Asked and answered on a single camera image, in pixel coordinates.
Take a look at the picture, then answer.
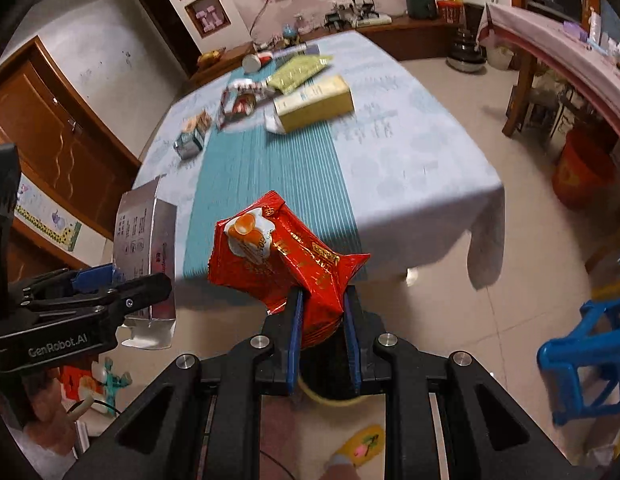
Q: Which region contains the grey printed carton box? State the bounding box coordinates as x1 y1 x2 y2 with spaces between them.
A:
112 178 176 350

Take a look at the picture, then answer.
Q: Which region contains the large red snack bag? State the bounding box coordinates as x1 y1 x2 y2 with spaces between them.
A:
208 191 370 348

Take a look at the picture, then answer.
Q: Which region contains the small black white carton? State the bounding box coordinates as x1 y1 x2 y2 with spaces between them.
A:
173 110 212 160

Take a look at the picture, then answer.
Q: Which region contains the red white wrapper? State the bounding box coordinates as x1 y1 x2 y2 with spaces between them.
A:
216 78 278 130

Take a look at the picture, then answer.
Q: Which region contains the cream toothpaste box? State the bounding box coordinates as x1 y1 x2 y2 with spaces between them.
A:
264 75 354 134

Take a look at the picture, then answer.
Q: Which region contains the yellow-green foil pouch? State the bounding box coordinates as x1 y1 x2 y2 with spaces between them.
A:
267 54 333 94

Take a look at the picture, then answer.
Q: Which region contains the white blue medicine box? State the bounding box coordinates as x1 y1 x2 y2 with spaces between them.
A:
273 44 320 61

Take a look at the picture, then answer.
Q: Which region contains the red white paper cup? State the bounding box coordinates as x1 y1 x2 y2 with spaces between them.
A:
242 51 273 74

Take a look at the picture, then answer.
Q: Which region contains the yellow round trash bin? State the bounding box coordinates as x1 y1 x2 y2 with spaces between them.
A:
298 376 386 408

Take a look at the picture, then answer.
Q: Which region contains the teal toy figure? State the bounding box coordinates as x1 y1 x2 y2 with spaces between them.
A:
91 356 132 415

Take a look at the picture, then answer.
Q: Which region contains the right yellow slipper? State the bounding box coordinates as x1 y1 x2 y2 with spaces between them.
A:
326 425 386 468

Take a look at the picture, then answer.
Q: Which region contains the wooden door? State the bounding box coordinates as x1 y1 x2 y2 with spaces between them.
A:
0 37 141 266

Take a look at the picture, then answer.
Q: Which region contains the light blue patterned tablecloth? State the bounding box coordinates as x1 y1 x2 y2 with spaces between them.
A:
136 32 505 289

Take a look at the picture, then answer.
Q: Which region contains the blue plastic stool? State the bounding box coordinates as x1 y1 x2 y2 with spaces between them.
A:
537 299 620 426

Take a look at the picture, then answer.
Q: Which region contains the red plastic bucket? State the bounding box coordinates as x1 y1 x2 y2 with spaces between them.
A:
552 127 616 210

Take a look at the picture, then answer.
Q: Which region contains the wooden tv cabinet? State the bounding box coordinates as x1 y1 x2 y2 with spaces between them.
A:
182 8 487 97

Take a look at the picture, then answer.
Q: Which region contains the dark green speaker box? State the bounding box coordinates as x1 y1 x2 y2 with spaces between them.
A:
406 0 438 21

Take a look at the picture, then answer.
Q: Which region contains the black cable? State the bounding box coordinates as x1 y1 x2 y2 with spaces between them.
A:
259 448 297 480

